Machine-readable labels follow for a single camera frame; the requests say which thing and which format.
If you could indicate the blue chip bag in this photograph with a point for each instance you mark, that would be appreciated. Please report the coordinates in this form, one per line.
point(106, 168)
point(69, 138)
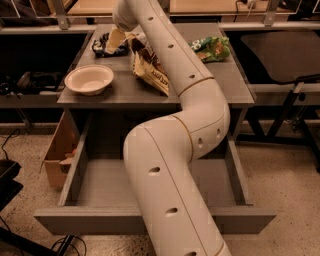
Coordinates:
point(99, 48)

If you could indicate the white bowl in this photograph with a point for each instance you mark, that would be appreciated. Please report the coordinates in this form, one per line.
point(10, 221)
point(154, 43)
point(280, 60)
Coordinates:
point(89, 80)

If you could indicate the metal railing frame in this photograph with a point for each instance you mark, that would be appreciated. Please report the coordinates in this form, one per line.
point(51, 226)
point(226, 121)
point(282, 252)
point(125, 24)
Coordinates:
point(234, 14)

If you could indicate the green chip bag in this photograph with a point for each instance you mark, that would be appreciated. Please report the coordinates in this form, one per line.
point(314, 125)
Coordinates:
point(211, 49)

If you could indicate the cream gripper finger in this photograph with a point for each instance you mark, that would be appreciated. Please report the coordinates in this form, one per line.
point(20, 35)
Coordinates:
point(115, 39)

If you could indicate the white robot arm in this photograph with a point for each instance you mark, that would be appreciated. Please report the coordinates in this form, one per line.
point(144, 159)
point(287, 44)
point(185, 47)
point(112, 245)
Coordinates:
point(158, 153)

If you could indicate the cardboard box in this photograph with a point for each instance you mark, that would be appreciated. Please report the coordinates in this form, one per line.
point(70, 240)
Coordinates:
point(62, 147)

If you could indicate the black equipment on left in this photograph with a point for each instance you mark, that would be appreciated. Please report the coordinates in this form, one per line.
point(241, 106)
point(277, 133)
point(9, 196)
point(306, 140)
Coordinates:
point(9, 188)

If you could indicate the grey cabinet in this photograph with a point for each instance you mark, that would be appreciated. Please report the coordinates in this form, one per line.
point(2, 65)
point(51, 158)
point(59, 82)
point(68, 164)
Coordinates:
point(126, 83)

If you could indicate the grey open top drawer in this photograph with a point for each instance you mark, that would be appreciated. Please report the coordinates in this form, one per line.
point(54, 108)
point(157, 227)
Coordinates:
point(97, 198)

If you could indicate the black headphones on shelf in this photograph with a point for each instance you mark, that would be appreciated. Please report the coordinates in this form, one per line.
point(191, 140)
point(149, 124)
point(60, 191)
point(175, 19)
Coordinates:
point(31, 83)

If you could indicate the brown chip bag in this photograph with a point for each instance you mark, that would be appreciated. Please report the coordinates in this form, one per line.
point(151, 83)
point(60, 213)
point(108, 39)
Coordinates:
point(145, 63)

